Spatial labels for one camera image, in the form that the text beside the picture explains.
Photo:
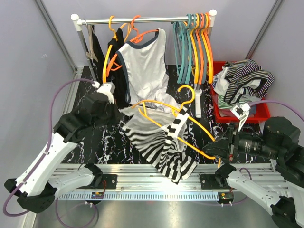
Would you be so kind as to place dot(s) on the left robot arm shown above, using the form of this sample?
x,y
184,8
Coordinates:
x,y
34,189

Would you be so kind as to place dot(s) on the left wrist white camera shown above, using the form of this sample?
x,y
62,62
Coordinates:
x,y
106,89

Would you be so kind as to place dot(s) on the wrist white camera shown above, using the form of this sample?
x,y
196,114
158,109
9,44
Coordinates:
x,y
106,89
241,112

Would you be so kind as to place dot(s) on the black marble patterned mat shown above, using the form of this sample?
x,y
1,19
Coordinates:
x,y
109,145

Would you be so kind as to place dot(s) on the metal clothes rack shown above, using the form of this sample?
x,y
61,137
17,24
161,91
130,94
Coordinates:
x,y
78,23

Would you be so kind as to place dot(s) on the yellow empty hanger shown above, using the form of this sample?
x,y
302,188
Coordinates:
x,y
195,70

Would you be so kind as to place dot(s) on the white tank top navy trim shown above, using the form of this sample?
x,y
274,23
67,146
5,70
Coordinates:
x,y
145,70

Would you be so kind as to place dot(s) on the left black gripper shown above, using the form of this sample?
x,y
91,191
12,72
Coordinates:
x,y
118,116

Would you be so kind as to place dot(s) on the black garment on beige hanger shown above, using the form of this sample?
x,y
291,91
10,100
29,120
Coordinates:
x,y
98,56

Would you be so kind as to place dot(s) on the beige wooden hanger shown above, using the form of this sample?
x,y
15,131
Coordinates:
x,y
90,52

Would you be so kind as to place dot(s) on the aluminium mounting rail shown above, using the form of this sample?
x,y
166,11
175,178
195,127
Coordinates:
x,y
142,182

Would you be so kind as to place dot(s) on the orange empty hanger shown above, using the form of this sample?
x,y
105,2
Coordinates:
x,y
201,47
208,49

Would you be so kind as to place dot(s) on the orange hanger with white top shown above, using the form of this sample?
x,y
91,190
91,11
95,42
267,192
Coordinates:
x,y
113,66

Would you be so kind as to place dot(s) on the black white striped tank top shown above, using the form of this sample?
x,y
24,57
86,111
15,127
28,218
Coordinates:
x,y
160,139

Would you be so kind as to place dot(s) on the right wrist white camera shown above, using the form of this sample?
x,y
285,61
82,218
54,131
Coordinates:
x,y
241,112

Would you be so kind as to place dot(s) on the teal empty hanger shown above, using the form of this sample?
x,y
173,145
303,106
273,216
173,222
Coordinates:
x,y
179,41
188,54

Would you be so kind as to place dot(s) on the purple striped garment pile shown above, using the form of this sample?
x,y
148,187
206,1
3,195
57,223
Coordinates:
x,y
241,82

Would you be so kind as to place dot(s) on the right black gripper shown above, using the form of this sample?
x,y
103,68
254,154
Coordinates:
x,y
226,147

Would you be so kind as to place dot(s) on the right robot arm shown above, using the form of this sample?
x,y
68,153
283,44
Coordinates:
x,y
279,141

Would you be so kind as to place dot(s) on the red plastic bin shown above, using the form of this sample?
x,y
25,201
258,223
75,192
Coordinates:
x,y
262,111

